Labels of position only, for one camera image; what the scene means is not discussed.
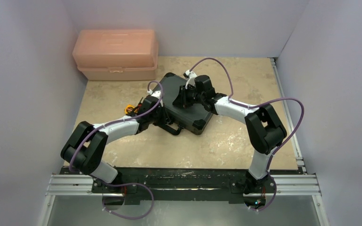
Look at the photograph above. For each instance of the pink translucent plastic toolbox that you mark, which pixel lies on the pink translucent plastic toolbox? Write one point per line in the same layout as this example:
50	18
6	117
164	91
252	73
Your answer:
117	55

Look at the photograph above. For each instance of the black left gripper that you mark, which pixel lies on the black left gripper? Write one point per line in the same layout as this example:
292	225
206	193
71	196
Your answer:
164	119

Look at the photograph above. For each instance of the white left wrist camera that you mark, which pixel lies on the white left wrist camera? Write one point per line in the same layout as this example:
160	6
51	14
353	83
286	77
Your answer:
157	94

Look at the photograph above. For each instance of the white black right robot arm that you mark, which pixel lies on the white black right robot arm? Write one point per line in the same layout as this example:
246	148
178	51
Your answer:
265	129

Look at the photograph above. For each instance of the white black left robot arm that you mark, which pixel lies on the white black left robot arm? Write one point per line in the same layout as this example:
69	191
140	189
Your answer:
85	147

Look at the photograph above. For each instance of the yellow tape measure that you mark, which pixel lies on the yellow tape measure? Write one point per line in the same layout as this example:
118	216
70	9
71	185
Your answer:
128	109

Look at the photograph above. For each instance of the black aluminium base frame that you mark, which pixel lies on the black aluminium base frame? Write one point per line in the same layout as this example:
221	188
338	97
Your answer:
160	184

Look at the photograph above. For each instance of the black poker set case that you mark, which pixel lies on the black poker set case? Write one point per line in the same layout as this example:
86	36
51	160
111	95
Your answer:
193	118

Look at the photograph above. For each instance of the red folding utility knife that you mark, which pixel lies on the red folding utility knife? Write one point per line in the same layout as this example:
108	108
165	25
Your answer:
136	109

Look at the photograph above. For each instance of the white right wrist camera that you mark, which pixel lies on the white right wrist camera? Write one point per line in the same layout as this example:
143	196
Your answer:
190	78

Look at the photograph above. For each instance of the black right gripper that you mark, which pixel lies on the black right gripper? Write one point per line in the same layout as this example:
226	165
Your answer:
184	97

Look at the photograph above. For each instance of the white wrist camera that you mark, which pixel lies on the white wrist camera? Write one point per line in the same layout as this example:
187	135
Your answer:
190	78
157	94

